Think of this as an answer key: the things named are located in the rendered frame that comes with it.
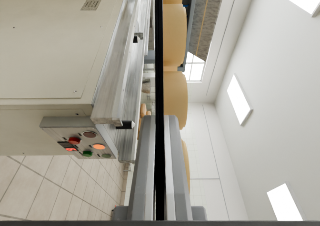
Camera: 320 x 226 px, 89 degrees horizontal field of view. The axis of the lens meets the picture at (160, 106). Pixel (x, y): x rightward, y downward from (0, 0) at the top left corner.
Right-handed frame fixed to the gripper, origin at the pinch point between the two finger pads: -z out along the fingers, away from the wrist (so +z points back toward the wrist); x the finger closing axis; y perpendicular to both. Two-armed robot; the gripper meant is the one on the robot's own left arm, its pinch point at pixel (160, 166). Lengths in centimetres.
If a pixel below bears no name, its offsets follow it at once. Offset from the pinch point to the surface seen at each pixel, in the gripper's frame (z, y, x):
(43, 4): -76, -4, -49
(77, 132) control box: -23.2, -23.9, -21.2
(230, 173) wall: -216, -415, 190
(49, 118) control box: -24.8, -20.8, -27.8
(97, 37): -51, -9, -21
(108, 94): -28.2, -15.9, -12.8
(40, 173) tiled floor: -63, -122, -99
